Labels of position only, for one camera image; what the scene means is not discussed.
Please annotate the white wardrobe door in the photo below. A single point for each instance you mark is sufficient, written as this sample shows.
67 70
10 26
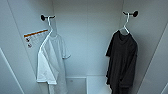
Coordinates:
8 76
156 70

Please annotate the white wardrobe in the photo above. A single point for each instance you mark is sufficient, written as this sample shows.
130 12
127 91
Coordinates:
86 43

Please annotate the black t-shirt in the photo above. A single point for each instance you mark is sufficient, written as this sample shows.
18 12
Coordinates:
122 63

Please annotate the white t-shirt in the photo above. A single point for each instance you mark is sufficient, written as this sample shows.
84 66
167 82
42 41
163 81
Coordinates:
51 63

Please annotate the white hanger with black shirt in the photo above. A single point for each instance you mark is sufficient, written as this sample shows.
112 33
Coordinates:
126 25

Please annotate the orange white warning label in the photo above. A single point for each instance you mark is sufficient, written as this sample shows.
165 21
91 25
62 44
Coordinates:
35 35

